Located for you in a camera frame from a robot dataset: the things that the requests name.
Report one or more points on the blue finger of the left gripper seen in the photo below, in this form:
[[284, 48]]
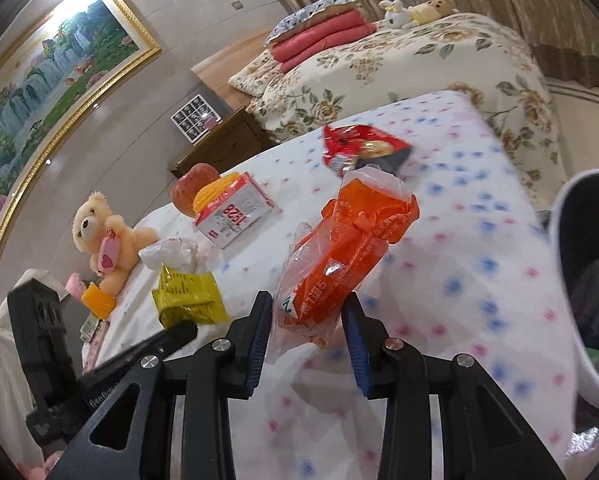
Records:
[[162, 344]]

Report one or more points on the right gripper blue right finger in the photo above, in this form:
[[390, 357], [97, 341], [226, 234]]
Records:
[[358, 340]]

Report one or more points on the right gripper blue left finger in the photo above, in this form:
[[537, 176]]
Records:
[[255, 339]]

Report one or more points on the yellow wrapper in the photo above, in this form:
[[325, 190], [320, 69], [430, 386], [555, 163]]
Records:
[[188, 297]]

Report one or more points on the white tissue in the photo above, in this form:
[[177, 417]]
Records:
[[179, 254]]

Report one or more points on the orange plastic snack bag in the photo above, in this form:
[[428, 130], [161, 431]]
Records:
[[371, 211]]

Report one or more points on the white red paper box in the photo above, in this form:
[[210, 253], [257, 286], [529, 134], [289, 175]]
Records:
[[233, 211]]

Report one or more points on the orange foam fruit net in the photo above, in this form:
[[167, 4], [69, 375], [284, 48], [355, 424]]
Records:
[[212, 190]]

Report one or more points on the red snack wrapper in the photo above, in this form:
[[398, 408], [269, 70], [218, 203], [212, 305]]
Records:
[[355, 146]]

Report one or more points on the white round trash bin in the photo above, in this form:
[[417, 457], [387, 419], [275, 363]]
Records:
[[573, 231]]

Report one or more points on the beige teddy bear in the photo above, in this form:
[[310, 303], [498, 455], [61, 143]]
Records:
[[112, 246]]

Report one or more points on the red apple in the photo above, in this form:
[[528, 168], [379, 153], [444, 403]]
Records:
[[184, 190]]

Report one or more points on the wooden nightstand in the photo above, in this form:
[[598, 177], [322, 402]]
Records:
[[236, 139]]

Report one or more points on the floral pillow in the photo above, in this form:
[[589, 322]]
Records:
[[254, 78]]

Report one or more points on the wooden headboard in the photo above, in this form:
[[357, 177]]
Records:
[[216, 70]]

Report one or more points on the framed landscape painting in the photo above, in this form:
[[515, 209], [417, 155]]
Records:
[[50, 79]]

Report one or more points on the floral quilt bed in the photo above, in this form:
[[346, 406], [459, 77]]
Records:
[[469, 53]]

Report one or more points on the folded red blanket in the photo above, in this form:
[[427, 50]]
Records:
[[342, 29]]

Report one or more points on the white rabbit plush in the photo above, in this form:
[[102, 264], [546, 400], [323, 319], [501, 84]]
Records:
[[396, 15]]

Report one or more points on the blue dotted pillow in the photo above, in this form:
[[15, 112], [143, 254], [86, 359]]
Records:
[[312, 14]]

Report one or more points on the yellow bear plush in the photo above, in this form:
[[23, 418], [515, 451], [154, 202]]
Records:
[[431, 10]]

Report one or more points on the photo collage frame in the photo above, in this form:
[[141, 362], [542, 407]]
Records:
[[196, 119]]

